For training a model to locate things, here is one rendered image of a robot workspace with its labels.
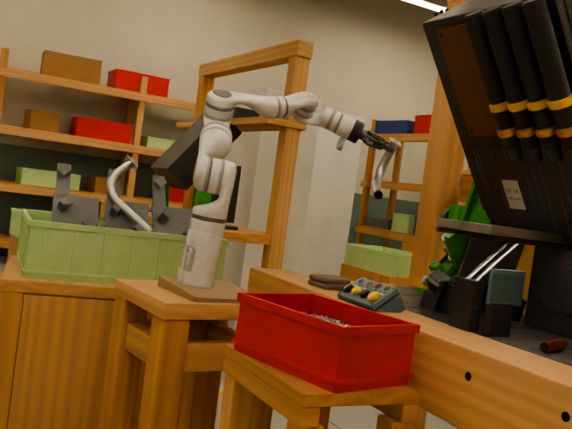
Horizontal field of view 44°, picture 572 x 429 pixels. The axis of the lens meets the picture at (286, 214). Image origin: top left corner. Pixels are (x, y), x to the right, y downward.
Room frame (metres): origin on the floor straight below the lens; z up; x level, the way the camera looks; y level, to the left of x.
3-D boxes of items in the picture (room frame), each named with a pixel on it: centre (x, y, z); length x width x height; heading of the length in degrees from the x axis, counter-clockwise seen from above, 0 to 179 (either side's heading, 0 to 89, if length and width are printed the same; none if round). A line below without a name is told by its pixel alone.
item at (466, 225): (1.51, -0.53, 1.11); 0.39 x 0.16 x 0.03; 119
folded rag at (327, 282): (1.89, -0.14, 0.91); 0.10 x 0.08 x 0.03; 126
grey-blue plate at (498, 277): (1.47, -0.48, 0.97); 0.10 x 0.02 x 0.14; 119
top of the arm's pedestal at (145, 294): (1.83, 0.21, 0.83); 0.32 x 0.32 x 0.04; 35
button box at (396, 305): (1.65, -0.23, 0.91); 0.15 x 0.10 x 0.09; 29
